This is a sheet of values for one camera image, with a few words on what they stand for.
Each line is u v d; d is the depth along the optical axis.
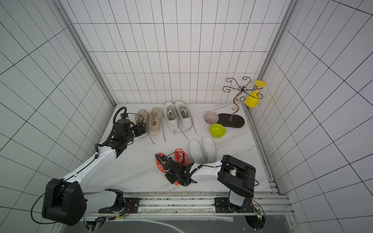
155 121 1.00
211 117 1.10
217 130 1.01
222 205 0.72
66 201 0.40
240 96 0.90
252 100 0.93
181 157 0.90
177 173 0.63
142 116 1.05
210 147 0.93
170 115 1.04
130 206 0.72
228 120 1.09
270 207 0.72
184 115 1.03
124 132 0.64
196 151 0.94
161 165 0.62
